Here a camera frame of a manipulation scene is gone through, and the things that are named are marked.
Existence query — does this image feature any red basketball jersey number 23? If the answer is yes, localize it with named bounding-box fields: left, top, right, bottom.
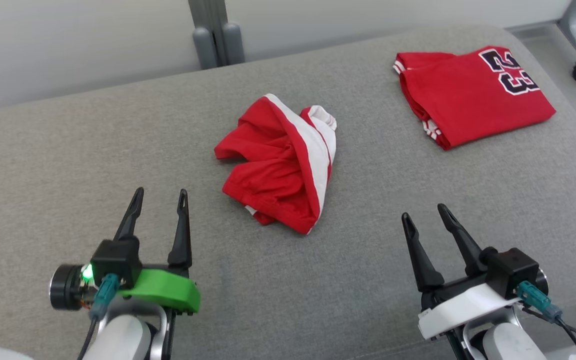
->
left=392, top=45, right=558, bottom=152

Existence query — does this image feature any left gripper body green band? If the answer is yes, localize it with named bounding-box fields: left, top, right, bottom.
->
left=49, top=263, right=202, bottom=316

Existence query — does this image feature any red shorts white stripe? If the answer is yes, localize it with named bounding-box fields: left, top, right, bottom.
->
left=213, top=93, right=338, bottom=236

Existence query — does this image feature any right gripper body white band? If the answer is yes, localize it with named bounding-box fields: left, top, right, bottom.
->
left=417, top=275, right=523, bottom=342

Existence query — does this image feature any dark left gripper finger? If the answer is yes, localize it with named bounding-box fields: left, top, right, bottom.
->
left=167, top=188, right=193, bottom=269
left=112, top=187, right=145, bottom=242

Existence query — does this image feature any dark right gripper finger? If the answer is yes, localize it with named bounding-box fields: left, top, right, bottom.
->
left=401, top=212, right=446, bottom=294
left=436, top=203, right=487, bottom=277

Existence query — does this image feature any grey fabric sofa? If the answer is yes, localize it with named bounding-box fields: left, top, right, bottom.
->
left=0, top=25, right=576, bottom=360

